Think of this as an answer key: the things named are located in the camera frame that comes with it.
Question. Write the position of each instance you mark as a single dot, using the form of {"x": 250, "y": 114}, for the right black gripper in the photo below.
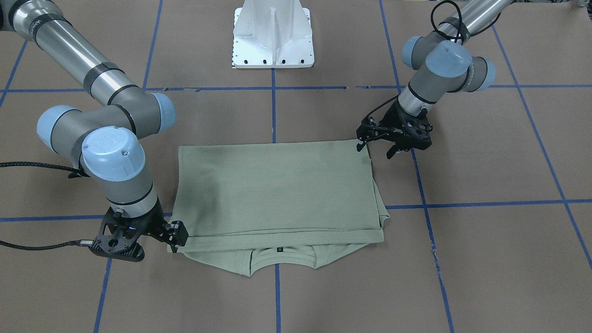
{"x": 154, "y": 227}

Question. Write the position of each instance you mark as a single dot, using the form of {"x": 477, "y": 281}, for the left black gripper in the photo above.
{"x": 391, "y": 121}

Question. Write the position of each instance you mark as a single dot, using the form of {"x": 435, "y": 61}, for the green long sleeve shirt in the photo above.
{"x": 246, "y": 207}

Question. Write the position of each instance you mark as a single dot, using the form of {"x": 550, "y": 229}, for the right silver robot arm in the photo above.
{"x": 102, "y": 144}

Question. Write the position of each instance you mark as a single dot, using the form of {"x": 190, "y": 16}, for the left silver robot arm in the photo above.
{"x": 443, "y": 65}

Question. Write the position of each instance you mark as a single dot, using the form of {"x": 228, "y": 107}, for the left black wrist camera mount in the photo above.
{"x": 416, "y": 130}

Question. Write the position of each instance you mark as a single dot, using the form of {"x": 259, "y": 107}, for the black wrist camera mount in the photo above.
{"x": 117, "y": 238}
{"x": 416, "y": 130}

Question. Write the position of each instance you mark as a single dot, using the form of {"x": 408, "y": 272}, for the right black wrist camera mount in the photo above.
{"x": 117, "y": 238}

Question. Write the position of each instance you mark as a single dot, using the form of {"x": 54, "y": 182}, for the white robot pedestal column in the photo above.
{"x": 272, "y": 34}

